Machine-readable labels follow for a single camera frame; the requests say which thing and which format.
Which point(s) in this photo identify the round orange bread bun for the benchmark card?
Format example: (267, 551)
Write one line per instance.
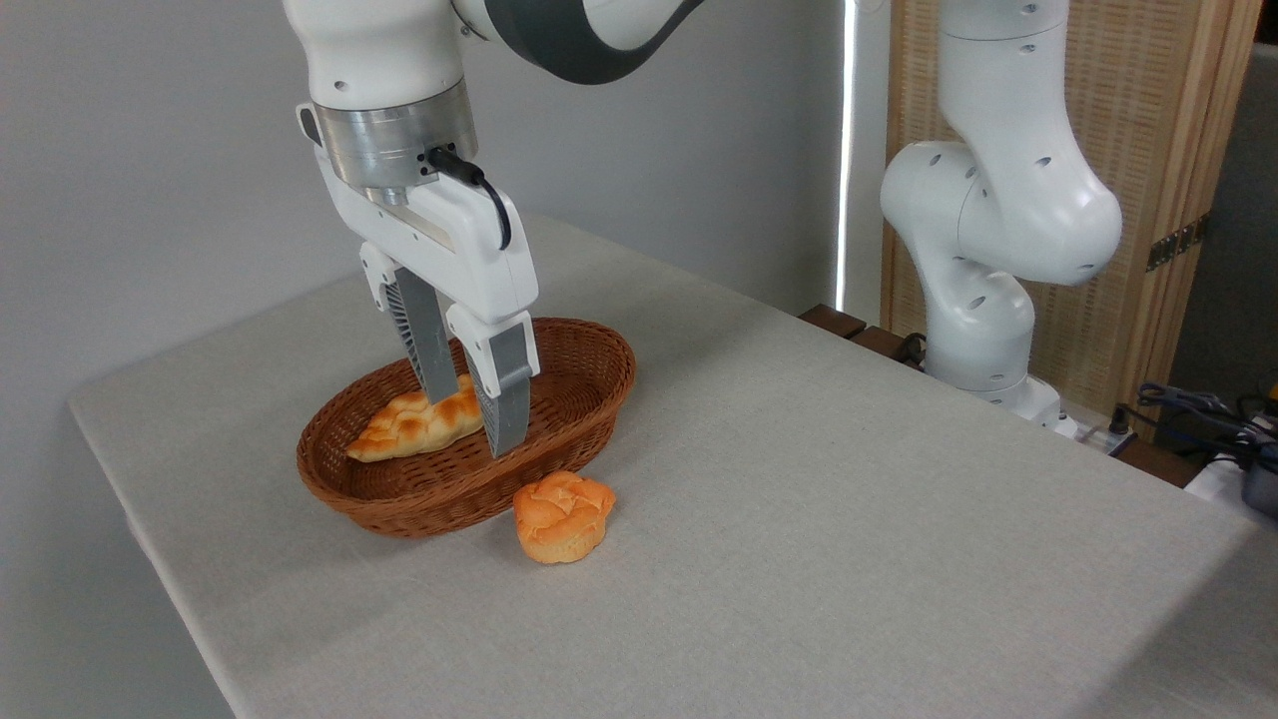
(561, 519)

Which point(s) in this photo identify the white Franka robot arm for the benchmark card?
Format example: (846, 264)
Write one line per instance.
(1008, 210)

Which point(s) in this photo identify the brown wicker oval basket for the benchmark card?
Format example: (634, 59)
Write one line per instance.
(419, 494)

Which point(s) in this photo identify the dark metal screen hinge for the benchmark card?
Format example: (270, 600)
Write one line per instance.
(1178, 243)

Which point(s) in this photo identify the black power plug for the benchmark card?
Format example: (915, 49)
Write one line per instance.
(1120, 424)

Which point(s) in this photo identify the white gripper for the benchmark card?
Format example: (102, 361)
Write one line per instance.
(469, 250)

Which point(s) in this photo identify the beige linen tablecloth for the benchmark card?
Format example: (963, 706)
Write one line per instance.
(799, 519)

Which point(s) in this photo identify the long braided bread loaf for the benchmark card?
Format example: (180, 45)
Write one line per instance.
(399, 429)

